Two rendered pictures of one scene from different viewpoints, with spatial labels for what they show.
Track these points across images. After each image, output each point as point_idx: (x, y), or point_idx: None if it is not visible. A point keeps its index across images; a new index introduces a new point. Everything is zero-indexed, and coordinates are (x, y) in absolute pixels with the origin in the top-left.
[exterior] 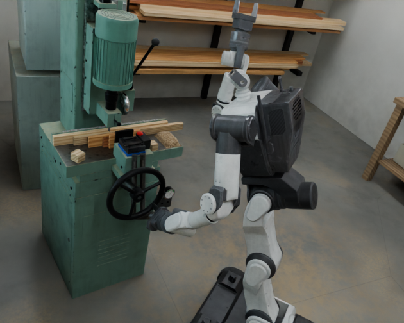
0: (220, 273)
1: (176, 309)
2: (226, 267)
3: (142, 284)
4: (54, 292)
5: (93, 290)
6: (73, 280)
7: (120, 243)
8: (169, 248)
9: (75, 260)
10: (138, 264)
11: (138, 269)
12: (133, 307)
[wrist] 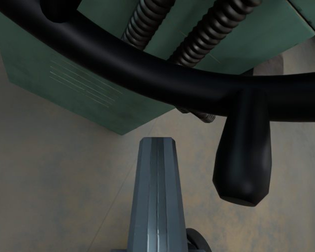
0: (191, 238)
1: (105, 215)
2: (204, 240)
3: (107, 146)
4: None
5: (44, 98)
6: (2, 60)
7: (102, 82)
8: (177, 135)
9: None
10: (120, 125)
11: (118, 129)
12: (61, 165)
